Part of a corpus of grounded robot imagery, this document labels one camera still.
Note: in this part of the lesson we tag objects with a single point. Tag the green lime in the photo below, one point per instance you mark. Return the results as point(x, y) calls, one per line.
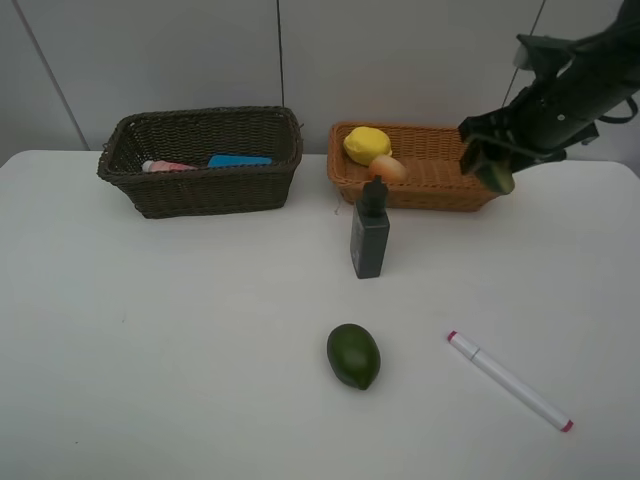
point(353, 355)

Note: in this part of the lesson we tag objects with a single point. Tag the white pink-capped marker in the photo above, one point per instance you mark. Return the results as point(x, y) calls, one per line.
point(508, 381)

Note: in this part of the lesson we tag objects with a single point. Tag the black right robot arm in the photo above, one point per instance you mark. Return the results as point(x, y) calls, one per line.
point(577, 84)

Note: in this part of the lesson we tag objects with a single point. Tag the yellow lemon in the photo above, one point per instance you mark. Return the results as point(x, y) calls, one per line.
point(364, 144)

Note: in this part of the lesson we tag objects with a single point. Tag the halved avocado with pit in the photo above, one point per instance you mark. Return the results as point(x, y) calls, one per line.
point(496, 176)

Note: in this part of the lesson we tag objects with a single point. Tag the pink spray bottle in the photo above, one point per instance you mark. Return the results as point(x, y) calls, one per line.
point(165, 166)

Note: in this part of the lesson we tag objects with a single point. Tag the dark grey pump bottle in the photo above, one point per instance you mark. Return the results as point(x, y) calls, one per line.
point(370, 230)

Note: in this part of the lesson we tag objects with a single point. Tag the orange wicker basket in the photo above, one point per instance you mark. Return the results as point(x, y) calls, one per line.
point(432, 157)

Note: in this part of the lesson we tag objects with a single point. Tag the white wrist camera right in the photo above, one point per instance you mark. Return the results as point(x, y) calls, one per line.
point(523, 59)

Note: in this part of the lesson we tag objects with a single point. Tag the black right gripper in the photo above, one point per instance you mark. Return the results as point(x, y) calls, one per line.
point(492, 136)

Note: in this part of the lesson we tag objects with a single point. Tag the orange bread bun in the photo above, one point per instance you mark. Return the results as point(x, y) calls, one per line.
point(388, 169)

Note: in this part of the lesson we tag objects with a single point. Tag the dark brown wicker basket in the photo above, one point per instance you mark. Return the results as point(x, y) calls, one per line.
point(192, 137)

